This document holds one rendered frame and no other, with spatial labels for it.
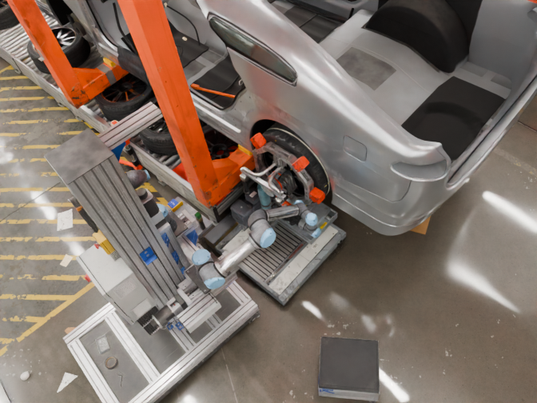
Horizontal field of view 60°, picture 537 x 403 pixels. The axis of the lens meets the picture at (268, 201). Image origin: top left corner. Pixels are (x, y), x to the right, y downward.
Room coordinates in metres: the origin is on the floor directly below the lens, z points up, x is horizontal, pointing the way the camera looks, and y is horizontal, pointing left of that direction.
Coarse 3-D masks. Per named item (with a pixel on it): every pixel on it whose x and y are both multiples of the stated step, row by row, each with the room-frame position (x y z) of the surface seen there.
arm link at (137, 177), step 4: (128, 172) 1.92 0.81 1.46; (132, 172) 1.92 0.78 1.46; (136, 172) 1.92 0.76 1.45; (140, 172) 1.93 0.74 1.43; (144, 172) 1.96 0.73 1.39; (128, 176) 1.89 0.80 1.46; (132, 176) 1.89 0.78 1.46; (136, 176) 1.89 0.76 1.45; (140, 176) 1.90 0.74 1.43; (144, 176) 1.92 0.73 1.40; (148, 176) 2.15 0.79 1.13; (132, 180) 1.86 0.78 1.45; (136, 180) 1.87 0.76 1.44; (140, 180) 1.88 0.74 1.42; (144, 180) 1.90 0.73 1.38; (132, 184) 1.85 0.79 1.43; (136, 184) 1.85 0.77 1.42; (140, 184) 1.87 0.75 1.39; (136, 188) 1.85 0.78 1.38
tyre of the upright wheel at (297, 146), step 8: (280, 128) 2.34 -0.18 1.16; (288, 128) 2.31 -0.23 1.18; (264, 136) 2.36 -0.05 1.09; (272, 136) 2.29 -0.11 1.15; (280, 136) 2.25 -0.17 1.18; (288, 136) 2.24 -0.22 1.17; (296, 136) 2.22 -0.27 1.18; (280, 144) 2.23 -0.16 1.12; (288, 144) 2.17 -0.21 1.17; (296, 144) 2.16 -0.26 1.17; (296, 152) 2.12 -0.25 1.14; (304, 152) 2.10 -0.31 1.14; (264, 160) 2.40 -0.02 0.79; (312, 160) 2.05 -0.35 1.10; (312, 168) 2.01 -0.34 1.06; (320, 168) 2.03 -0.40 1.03; (312, 176) 2.01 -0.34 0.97; (320, 176) 1.98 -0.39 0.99; (320, 184) 1.96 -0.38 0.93
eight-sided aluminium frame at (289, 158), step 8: (272, 144) 2.24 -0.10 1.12; (256, 152) 2.33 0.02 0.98; (264, 152) 2.25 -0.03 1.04; (272, 152) 2.18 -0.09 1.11; (280, 152) 2.18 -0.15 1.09; (256, 160) 2.34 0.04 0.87; (288, 160) 2.07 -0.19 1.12; (256, 168) 2.35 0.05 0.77; (264, 168) 2.35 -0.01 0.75; (264, 176) 2.30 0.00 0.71; (304, 176) 2.01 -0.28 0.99; (304, 184) 1.96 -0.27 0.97; (312, 184) 1.97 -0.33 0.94; (304, 192) 1.97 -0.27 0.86; (288, 200) 2.10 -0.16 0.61; (296, 200) 2.06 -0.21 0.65; (304, 200) 1.98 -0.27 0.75
